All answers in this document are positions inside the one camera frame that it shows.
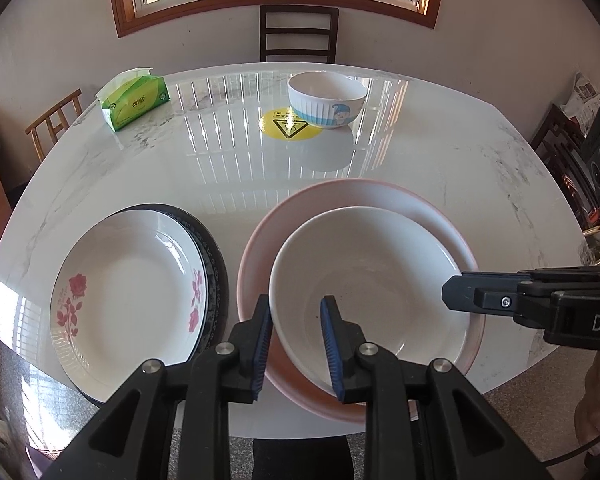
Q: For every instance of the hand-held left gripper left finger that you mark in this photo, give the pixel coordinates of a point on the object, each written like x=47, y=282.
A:
x=261, y=350

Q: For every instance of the white bowl with cartoon print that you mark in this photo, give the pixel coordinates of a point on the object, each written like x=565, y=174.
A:
x=325, y=110

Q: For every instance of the yellow round warning sticker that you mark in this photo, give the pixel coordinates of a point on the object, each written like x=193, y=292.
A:
x=280, y=127

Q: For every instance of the dark wooden ladder-back chair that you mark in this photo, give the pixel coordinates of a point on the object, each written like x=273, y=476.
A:
x=267, y=35

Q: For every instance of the white plate with pink roses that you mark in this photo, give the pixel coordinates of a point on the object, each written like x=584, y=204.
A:
x=130, y=285

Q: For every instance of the newspaper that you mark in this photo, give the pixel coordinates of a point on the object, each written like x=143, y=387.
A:
x=582, y=95

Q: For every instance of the person's dark trouser leg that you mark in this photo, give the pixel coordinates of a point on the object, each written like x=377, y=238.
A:
x=300, y=460

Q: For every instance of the white ribbed bowl pink base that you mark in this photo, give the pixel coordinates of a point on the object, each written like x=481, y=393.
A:
x=380, y=270

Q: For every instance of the light wooden chair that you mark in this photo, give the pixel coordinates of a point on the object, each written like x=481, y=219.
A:
x=54, y=112

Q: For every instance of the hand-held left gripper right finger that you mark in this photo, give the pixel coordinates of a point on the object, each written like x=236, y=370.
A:
x=332, y=350

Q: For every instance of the dark side cabinet with papers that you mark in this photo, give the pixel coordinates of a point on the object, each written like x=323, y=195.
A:
x=555, y=130

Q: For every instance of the green tissue pack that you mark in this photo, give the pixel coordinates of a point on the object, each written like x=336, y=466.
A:
x=135, y=102

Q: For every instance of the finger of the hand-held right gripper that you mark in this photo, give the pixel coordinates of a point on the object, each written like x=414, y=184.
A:
x=555, y=274
x=485, y=300

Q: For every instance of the large blue floral plate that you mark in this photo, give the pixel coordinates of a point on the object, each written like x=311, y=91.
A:
x=224, y=285

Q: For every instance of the person's right hand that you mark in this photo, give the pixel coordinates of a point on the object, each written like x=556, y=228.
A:
x=595, y=405

